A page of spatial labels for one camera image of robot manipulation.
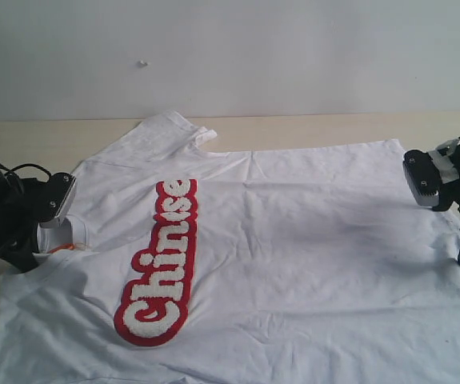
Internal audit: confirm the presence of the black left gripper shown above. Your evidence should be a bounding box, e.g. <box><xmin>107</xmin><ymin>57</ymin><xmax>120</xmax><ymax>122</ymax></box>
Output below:
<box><xmin>0</xmin><ymin>175</ymin><xmax>54</xmax><ymax>289</ymax></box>

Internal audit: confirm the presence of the white t-shirt red Chinese lettering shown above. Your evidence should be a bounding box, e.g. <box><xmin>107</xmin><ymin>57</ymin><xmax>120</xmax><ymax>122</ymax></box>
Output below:
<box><xmin>0</xmin><ymin>112</ymin><xmax>460</xmax><ymax>383</ymax></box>

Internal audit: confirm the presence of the orange ribbon size tag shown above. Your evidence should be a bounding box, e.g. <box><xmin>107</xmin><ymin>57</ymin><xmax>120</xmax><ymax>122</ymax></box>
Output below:
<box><xmin>49</xmin><ymin>242</ymin><xmax>88</xmax><ymax>254</ymax></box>

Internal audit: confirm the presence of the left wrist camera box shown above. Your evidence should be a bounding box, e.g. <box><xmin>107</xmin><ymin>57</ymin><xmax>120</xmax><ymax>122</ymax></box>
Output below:
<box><xmin>33</xmin><ymin>172</ymin><xmax>77</xmax><ymax>229</ymax></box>

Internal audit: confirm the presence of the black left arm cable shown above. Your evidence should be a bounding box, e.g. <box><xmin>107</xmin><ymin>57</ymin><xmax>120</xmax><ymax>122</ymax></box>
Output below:
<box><xmin>1</xmin><ymin>162</ymin><xmax>54</xmax><ymax>189</ymax></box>

